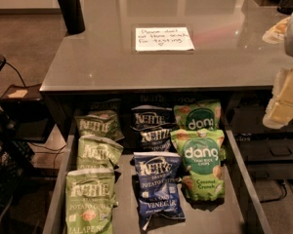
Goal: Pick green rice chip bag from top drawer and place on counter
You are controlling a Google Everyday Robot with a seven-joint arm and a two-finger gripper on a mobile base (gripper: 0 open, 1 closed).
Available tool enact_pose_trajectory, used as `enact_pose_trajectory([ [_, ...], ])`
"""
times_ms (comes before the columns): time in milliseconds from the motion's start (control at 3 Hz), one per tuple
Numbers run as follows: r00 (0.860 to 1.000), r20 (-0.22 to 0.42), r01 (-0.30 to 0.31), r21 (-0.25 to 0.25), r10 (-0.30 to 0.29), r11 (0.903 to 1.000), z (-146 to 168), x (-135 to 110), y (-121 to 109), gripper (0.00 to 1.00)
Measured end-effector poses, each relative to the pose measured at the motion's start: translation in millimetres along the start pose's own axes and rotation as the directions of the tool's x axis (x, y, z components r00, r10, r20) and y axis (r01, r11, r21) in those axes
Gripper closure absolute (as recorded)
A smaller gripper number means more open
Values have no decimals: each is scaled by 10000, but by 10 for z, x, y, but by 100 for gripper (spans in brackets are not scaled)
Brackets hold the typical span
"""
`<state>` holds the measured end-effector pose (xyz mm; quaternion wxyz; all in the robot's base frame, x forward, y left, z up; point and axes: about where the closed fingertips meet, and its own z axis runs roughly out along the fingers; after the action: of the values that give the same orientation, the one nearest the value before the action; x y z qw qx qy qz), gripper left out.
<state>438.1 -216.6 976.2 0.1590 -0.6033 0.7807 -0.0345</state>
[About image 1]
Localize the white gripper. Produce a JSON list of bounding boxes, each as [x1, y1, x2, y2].
[[262, 17, 293, 129]]

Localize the green dang chip bag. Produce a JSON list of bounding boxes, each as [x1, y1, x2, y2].
[[171, 129, 225, 202], [174, 100, 222, 131]]

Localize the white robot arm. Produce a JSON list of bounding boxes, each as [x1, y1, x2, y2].
[[262, 13, 293, 129]]

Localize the dark lower drawer unit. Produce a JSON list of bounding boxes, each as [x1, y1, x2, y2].
[[226, 91, 293, 179]]

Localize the open grey top drawer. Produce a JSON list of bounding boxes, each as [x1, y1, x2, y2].
[[43, 94, 272, 234]]

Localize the middle blue Kettle chip bag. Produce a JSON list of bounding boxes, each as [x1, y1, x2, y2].
[[140, 129, 171, 151]]

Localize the blue kettle chip bag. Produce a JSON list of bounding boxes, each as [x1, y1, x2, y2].
[[134, 151, 185, 231], [131, 105, 173, 131], [140, 129, 171, 151]]

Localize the rear blue Kettle chip bag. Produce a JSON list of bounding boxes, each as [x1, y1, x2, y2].
[[131, 105, 173, 131]]

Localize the front blue Kettle chip bag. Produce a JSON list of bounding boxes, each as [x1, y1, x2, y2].
[[134, 151, 185, 231]]

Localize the hidden back Kettle bag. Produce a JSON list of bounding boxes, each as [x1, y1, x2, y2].
[[89, 98, 121, 113]]

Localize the rear green Kettle chip bag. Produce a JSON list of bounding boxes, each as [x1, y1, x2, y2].
[[75, 110, 124, 141]]

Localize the green kettle chip bag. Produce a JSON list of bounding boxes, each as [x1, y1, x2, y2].
[[77, 135, 123, 170], [75, 110, 124, 141]]

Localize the middle green Kettle chip bag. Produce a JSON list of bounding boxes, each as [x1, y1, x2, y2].
[[77, 135, 123, 170]]

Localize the front green Kettle jalapeno bag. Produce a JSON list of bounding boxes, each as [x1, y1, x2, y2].
[[65, 168, 115, 234]]

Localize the white handwritten paper note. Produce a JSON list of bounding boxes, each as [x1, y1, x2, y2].
[[135, 27, 194, 52]]

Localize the dark side table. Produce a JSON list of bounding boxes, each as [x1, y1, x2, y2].
[[0, 84, 55, 143]]

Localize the dark clutter at left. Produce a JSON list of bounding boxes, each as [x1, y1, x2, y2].
[[0, 109, 33, 223]]

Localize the black floor cables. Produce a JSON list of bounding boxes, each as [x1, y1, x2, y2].
[[258, 178, 293, 213]]

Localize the black cylindrical post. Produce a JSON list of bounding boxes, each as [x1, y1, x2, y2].
[[58, 0, 85, 34]]

